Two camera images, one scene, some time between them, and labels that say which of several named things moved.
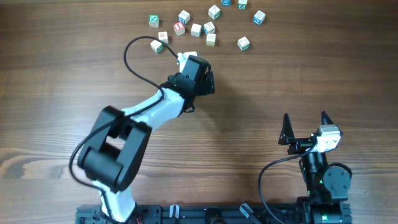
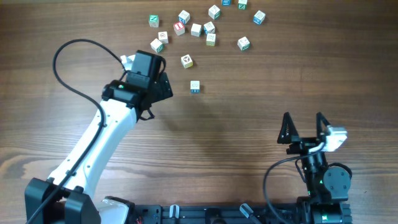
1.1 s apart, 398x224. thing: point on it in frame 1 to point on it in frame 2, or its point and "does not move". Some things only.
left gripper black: x=208 y=87 to x=163 y=88
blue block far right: x=259 y=18 does not move
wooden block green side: x=243 y=43 does not move
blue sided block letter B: x=209 y=28 does not move
